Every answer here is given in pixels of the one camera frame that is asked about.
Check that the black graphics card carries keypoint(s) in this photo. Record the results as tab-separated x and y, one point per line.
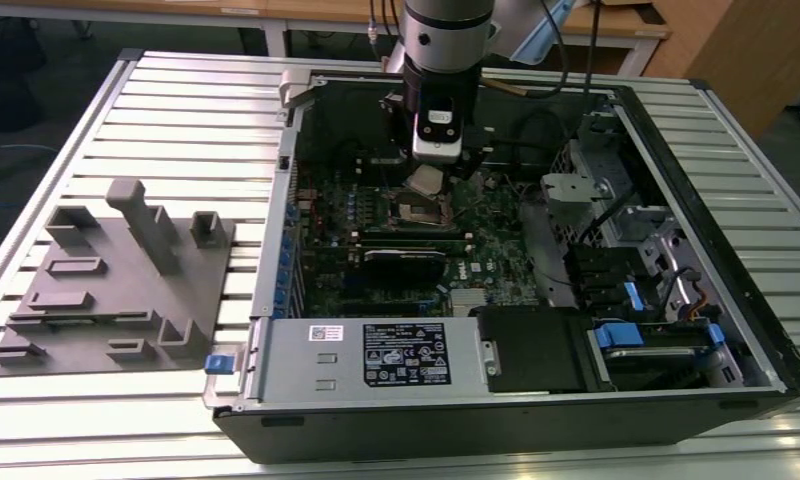
403	270

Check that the black bag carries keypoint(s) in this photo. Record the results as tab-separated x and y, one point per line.
7	75

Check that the silver perforated drive cage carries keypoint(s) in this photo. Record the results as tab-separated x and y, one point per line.
603	150

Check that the wooden cabinet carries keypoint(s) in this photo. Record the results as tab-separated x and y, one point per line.
761	50

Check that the blue plastic clip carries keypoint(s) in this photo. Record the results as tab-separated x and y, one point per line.
633	295

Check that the black plastic bay bracket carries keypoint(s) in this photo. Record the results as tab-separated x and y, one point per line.
601	270

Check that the black plastic fan shroud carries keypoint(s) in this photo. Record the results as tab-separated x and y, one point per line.
541	350

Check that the metal CPU socket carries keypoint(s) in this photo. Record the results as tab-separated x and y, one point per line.
417	210

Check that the black open PC case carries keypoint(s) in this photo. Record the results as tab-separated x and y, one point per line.
441	435

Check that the blue case latch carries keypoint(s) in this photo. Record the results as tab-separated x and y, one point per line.
220	364

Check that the wooden desk white frame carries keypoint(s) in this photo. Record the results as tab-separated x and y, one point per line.
321	7

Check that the grey metal bracket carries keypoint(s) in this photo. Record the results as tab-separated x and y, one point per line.
570	190

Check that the thin metal locking lever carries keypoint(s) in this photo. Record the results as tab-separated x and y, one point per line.
466	210

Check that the silver square CPU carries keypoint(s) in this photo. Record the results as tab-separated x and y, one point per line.
426	180

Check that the green motherboard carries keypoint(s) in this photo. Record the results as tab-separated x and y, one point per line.
501	250

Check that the silver chipset heat sink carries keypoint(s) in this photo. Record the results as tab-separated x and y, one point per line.
470	297

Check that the hard disk in blue carrier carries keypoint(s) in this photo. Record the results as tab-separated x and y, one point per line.
614	334

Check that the grey plastic parts rack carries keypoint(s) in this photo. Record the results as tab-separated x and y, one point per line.
127	300

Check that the grey power supply unit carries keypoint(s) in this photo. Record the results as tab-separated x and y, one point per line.
294	360

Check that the grey metal support bar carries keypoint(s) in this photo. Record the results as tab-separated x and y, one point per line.
547	250

